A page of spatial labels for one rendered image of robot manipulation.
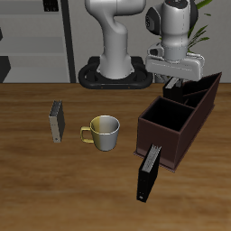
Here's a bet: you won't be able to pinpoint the black books on shelf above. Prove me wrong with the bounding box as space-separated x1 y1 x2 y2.
42 0 60 13

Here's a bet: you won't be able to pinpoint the black book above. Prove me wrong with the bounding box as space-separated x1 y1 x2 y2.
136 143 162 203
162 77 185 104
48 99 66 143

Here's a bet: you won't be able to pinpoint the dark brown desk caddy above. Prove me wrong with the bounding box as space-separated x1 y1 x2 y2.
133 71 223 173

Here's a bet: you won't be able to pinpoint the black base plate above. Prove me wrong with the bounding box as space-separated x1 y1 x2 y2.
78 55 154 90

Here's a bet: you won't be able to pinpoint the yellow and white mug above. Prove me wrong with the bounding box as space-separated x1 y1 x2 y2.
79 115 121 152

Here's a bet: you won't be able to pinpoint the white shelf unit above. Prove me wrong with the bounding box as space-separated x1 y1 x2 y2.
0 0 77 84

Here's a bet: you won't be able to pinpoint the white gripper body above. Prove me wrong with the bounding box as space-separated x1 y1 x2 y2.
144 51 206 82

